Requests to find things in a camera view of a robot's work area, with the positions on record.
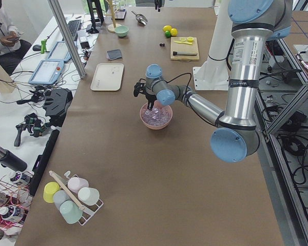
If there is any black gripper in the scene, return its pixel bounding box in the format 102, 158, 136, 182
133, 79, 157, 110
154, 0, 161, 12

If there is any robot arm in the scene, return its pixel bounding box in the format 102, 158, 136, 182
133, 1, 293, 162

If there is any pink bowl of ice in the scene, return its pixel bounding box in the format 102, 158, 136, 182
140, 100, 173, 130

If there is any steel ice scoop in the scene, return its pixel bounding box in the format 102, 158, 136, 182
131, 10, 148, 26

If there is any pink cup in rack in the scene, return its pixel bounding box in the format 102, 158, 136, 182
67, 177, 89, 194

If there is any white cup in rack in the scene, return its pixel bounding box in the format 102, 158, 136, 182
78, 187, 100, 206

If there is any grey cup in rack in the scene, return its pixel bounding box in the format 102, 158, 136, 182
53, 190, 70, 210

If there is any yellow cup in rack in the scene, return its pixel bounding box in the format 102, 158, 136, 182
43, 181, 61, 203

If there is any mint cup in rack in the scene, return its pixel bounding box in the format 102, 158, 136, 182
60, 200, 83, 224

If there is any whole lemon outer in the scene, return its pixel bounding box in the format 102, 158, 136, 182
162, 25, 172, 32

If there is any green lime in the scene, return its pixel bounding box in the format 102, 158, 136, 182
165, 31, 171, 38

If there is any whole lemon near board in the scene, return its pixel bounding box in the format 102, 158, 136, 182
170, 28, 178, 37

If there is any yellow plastic knife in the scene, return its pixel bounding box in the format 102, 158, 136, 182
173, 40, 193, 45

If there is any bamboo cutting board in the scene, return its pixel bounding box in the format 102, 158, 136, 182
170, 37, 200, 61

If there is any mint green bowl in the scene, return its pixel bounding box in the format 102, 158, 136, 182
114, 25, 129, 37

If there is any lemon half upper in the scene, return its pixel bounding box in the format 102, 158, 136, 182
187, 36, 194, 43

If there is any steel muddler black tip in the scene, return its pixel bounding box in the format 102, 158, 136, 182
172, 51, 198, 56

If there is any cream rabbit serving tray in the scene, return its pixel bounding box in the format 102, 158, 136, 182
90, 63, 124, 91

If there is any wooden glass drying stand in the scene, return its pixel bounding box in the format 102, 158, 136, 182
105, 0, 121, 33

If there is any grey folded cloth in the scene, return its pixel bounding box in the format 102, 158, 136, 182
106, 49, 122, 60

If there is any black keyboard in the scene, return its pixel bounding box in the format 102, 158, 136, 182
67, 19, 81, 41

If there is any teach pendant far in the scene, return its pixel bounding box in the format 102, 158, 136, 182
47, 41, 71, 63

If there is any teach pendant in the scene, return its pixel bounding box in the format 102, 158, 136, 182
47, 41, 71, 63
28, 59, 64, 85

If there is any teach pendant near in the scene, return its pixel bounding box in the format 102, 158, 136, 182
28, 59, 64, 85

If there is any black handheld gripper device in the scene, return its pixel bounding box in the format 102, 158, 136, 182
14, 113, 51, 147

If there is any black thermos bottle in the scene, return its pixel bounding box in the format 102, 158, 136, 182
0, 146, 27, 172

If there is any person in white hoodie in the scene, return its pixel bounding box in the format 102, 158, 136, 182
0, 1, 31, 75

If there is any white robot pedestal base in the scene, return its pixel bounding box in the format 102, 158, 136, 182
193, 1, 233, 90

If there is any aluminium frame post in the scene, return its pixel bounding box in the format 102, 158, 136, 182
48, 0, 86, 79

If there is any white wire cup rack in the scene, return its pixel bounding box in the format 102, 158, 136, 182
49, 171, 104, 226

